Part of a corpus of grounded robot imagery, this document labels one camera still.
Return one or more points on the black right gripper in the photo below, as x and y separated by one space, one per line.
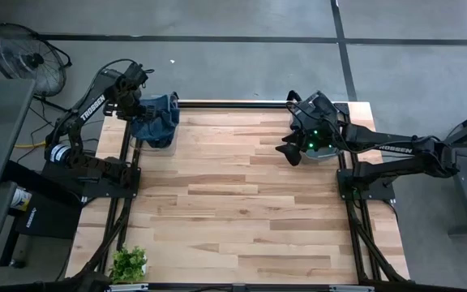
318 138

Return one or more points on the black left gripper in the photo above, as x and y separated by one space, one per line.
130 107

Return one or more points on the light grey bucket hat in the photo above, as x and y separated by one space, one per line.
301 108

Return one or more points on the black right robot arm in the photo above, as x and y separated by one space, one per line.
395 148

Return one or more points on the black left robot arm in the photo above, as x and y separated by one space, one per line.
91 107

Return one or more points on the clear plastic bin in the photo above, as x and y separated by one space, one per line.
318 155
164 151

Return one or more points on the black floor fan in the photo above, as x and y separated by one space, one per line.
35 61

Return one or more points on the black box with white print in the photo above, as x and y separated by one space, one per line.
51 219

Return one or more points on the small green potted plant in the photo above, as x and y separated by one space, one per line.
128 263

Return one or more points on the white can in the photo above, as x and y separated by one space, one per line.
20 198

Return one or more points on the grey metal cart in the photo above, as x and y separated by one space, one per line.
466 194

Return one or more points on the black aluminium table frame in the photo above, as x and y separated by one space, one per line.
237 104

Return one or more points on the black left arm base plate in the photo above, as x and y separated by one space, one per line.
108 190

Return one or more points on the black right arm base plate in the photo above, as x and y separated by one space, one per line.
379 191

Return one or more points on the silver bracket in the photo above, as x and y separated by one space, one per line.
125 288
351 288

